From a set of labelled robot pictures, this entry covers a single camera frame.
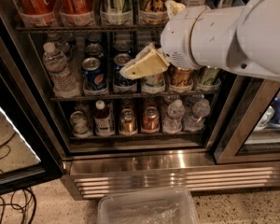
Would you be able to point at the middle wire shelf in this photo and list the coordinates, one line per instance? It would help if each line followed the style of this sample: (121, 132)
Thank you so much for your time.
(127, 95)

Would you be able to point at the blue Pepsi can front right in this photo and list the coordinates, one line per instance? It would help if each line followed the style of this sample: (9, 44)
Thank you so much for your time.
(120, 83)

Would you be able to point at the top wire shelf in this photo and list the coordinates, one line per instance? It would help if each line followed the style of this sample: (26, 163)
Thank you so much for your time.
(95, 28)

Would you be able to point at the brown drink bottle white cap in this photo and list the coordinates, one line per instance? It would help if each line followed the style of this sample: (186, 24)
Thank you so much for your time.
(103, 121)

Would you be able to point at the open glass fridge door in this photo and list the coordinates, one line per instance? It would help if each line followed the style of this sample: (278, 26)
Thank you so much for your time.
(25, 127)

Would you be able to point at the clear water bottle middle shelf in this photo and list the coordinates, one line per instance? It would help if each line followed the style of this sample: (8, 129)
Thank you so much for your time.
(64, 82)

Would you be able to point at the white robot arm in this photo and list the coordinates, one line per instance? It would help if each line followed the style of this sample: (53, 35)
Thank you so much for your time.
(241, 40)

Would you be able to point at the green soda can front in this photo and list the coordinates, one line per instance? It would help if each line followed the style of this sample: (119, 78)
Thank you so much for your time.
(207, 77)

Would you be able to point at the blue Pepsi can right compartment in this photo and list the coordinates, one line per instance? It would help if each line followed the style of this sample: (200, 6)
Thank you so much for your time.
(275, 120)

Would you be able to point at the clear plastic bin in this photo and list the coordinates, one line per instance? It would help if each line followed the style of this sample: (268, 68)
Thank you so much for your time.
(170, 205)

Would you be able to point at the gold brown soda can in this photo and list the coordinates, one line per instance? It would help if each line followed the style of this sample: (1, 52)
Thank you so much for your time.
(180, 78)

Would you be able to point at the wire shelf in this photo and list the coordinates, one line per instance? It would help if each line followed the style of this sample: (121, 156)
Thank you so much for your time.
(95, 28)
(127, 95)

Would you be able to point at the water bottle bottom left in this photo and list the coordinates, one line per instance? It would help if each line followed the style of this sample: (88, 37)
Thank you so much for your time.
(173, 119)

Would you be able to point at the gold can bottom shelf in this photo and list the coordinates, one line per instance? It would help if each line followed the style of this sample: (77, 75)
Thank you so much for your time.
(127, 123)

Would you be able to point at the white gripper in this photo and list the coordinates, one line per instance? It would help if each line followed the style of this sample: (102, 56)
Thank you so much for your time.
(177, 36)

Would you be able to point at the steel fridge vent grille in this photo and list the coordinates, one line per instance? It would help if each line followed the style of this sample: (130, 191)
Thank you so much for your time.
(92, 183)

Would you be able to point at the red can bottom shelf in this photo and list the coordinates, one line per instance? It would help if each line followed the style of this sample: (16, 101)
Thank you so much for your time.
(151, 120)

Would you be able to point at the water bottle bottom right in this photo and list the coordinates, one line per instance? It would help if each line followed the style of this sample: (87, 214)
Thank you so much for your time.
(194, 118)

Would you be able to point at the water bottle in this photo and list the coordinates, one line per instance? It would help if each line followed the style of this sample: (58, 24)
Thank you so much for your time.
(173, 119)
(194, 118)

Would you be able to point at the blue pepsi can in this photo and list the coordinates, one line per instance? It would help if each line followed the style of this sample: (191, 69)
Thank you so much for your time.
(120, 83)
(94, 77)

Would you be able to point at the blue Pepsi can front left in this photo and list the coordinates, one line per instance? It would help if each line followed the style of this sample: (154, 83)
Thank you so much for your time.
(94, 77)

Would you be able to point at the silver green can bottom shelf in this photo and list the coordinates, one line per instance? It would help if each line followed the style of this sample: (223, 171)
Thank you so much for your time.
(80, 125)

